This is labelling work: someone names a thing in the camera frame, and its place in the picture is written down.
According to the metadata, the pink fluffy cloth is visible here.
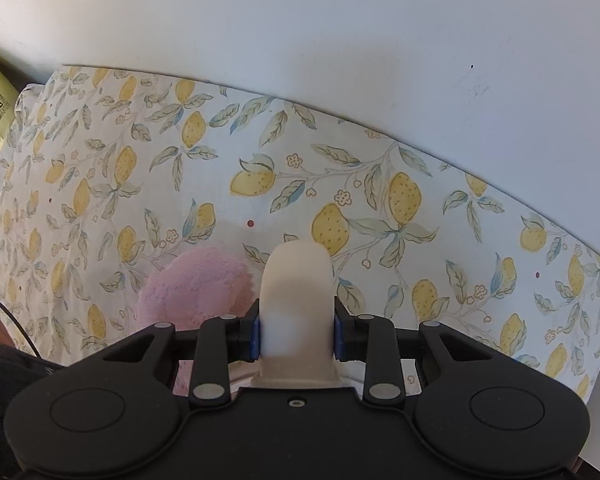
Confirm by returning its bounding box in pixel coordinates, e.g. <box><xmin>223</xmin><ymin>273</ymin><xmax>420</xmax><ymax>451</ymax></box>
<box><xmin>134</xmin><ymin>247</ymin><xmax>261</xmax><ymax>397</ymax></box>

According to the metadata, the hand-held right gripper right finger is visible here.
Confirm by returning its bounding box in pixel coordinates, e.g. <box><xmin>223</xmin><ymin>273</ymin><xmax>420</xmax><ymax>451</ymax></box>
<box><xmin>333</xmin><ymin>296</ymin><xmax>487</xmax><ymax>409</ymax></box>

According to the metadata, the black cable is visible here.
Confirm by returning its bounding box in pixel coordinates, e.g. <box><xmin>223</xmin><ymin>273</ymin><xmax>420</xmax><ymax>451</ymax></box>
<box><xmin>0</xmin><ymin>291</ymin><xmax>61</xmax><ymax>374</ymax></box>

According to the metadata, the white translucent bottle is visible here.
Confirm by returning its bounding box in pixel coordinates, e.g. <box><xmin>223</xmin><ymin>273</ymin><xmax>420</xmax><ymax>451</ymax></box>
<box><xmin>251</xmin><ymin>240</ymin><xmax>342</xmax><ymax>391</ymax></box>

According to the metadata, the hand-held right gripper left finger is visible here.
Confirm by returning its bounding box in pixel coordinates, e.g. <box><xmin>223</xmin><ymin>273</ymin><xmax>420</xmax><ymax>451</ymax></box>
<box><xmin>101</xmin><ymin>298</ymin><xmax>261</xmax><ymax>409</ymax></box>

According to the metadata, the lemon print bed sheet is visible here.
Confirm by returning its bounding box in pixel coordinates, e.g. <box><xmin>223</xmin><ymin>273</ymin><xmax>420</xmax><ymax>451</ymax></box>
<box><xmin>0</xmin><ymin>64</ymin><xmax>600</xmax><ymax>407</ymax></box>

